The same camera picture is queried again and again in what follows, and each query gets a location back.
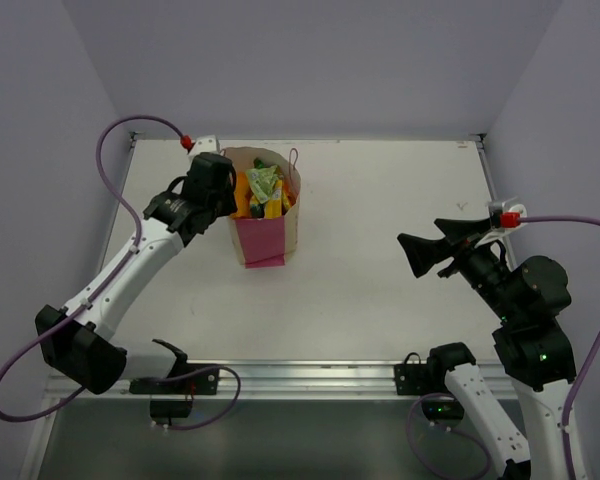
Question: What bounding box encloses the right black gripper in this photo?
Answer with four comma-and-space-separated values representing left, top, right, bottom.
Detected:
398, 215, 522, 323

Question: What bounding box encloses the green snack bag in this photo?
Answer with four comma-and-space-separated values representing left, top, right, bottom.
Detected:
246, 158, 280, 204

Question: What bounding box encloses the pink and tan paper bag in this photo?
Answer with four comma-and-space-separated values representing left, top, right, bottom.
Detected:
223, 147, 302, 268

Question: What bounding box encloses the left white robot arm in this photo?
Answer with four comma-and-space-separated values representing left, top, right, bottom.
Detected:
35, 152, 237, 394

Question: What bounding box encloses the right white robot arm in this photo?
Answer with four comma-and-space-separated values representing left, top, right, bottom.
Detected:
394, 210, 589, 479

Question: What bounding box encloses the orange snack bag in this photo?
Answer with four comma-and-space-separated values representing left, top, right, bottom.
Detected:
231, 172, 251, 219

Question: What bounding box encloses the yellow snack pack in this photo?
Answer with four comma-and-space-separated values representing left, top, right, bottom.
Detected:
249, 180, 295, 219

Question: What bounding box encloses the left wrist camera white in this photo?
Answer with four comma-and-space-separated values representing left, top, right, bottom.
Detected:
188, 135, 220, 159

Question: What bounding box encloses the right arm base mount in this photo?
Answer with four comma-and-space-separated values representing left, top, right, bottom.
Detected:
393, 352, 448, 397

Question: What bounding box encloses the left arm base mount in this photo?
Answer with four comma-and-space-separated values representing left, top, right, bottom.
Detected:
129, 363, 220, 396

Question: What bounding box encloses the aluminium front rail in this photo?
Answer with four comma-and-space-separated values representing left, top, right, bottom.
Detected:
44, 362, 519, 401

